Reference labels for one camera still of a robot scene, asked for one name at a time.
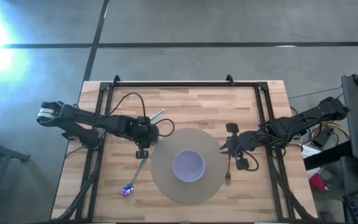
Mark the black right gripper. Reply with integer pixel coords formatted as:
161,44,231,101
219,123,265,170

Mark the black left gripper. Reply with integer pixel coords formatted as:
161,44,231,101
124,116,160,159

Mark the black fork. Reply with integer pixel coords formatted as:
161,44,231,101
224,154,232,187

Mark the lilac bowl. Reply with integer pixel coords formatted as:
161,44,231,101
172,149,206,184

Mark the round grey placemat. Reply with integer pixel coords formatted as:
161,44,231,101
150,128,229,205

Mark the iridescent purple metal spoon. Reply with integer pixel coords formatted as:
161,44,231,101
121,157,149,197

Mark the white box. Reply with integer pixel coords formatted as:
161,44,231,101
301,144,323,159

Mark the black power device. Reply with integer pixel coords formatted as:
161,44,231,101
314,127,334,147

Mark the red object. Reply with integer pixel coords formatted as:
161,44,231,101
308,173,328,191

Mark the black desk beam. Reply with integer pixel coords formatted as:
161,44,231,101
303,140,354,171

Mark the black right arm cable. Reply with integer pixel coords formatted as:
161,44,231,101
246,151,260,172

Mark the black metal rig frame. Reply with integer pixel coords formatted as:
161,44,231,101
56,74,315,222

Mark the thin grey floor cable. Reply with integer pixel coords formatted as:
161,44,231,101
287,86,343,100

